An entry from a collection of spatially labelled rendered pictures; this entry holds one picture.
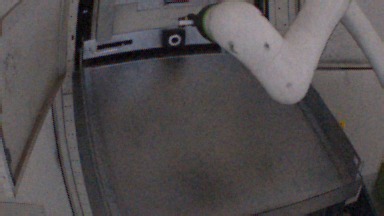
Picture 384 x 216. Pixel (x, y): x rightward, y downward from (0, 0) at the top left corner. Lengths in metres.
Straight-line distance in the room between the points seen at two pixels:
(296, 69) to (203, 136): 0.33
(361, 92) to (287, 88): 0.94
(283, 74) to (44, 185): 1.01
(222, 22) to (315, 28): 0.22
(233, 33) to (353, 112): 1.05
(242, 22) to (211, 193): 0.33
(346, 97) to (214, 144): 0.78
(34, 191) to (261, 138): 0.88
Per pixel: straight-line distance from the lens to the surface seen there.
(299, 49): 1.01
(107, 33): 1.41
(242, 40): 0.95
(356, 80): 1.84
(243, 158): 1.16
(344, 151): 1.17
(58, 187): 1.73
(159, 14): 1.54
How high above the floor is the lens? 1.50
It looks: 30 degrees down
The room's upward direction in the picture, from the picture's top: 2 degrees clockwise
